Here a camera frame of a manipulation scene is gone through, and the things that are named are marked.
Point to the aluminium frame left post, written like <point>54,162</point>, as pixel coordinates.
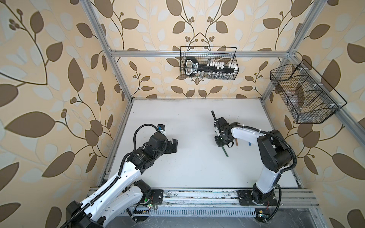
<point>87,7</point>

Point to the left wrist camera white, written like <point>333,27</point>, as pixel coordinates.
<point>161,128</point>

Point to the aluminium frame post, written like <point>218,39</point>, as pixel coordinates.
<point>311,10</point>
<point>87,7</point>

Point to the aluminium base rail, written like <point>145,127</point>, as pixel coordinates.
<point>189,202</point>

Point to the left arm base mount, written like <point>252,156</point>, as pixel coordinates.
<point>142,210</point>

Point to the right wire basket black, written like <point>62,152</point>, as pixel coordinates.
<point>309,97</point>

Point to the wire basket black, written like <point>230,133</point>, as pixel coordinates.
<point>220,54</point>
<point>309,97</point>

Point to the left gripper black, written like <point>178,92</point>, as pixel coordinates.
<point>169,149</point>

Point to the black tool with white bits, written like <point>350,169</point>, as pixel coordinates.
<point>192,66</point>

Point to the back wire basket black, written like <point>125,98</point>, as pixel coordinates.
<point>220,54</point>

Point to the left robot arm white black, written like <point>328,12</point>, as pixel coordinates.
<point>123,190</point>

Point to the aluminium frame right post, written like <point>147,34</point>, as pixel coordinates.
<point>311,10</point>

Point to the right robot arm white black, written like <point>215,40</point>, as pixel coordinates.
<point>276,154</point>

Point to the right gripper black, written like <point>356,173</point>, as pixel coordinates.
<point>218,143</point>

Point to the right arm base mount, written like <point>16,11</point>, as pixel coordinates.
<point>269,201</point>

